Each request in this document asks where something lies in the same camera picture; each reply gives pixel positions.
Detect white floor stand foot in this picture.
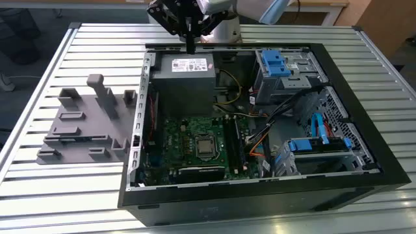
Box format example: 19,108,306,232
0,70,16,92

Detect black graphics card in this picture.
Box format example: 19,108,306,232
175,165,228,184

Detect black RAM slot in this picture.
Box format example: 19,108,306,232
224,117,238,172
231,117,244,172

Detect wooden cabinet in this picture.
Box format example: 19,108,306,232
335,0,416,61

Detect blue drive bay latch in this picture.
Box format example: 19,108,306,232
260,50,292,78

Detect green motherboard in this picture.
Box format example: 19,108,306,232
143,116,260,186

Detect grey parts rack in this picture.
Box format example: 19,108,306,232
35,74,139,165

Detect yellow power wire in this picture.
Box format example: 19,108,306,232
212,69,243,106

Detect hard disk in blue carrier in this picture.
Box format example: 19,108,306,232
287,137,352,154

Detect black PC case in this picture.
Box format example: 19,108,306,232
116,42,412,227

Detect grey power supply unit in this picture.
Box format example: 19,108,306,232
152,53,218,119

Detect orange red power wires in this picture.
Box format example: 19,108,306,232
250,126,272,156

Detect grey disk bay cage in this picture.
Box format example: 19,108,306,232
272,140,374,176

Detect black mesh waste bin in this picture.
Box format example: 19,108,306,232
0,8,43,65

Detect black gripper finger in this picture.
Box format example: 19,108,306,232
146,0,192,55
191,11,231,55

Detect black cable bundle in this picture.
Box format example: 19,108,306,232
248,86,326,144

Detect blue flat data wire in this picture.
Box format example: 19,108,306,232
311,113,331,144

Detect silver CPU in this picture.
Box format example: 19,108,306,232
196,140,216,155

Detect grey optical drive cage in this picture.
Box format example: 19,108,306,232
254,48,330,105

